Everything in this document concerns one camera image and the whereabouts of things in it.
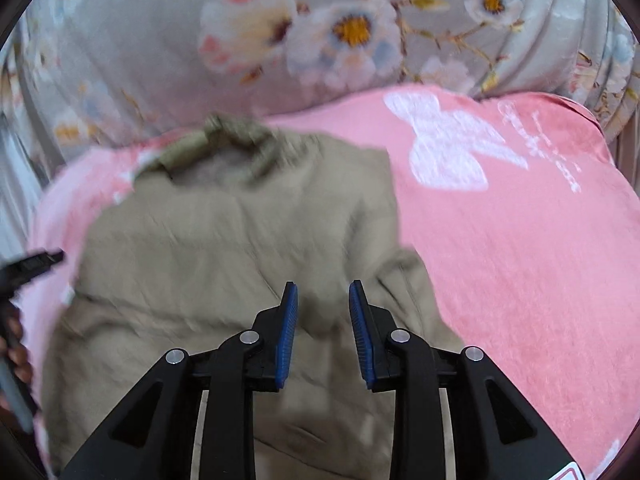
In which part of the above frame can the olive quilted jacket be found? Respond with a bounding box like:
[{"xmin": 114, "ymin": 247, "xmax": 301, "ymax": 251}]
[{"xmin": 40, "ymin": 116, "xmax": 462, "ymax": 479}]

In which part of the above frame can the person left hand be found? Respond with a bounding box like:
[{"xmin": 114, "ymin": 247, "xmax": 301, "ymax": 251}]
[{"xmin": 1, "ymin": 306, "xmax": 32, "ymax": 389}]

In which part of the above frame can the pink plush blanket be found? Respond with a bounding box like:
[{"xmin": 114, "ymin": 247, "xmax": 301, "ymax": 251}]
[{"xmin": 19, "ymin": 84, "xmax": 637, "ymax": 480}]

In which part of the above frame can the grey floral quilt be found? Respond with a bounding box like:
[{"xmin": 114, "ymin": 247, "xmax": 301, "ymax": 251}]
[{"xmin": 0, "ymin": 0, "xmax": 640, "ymax": 176}]

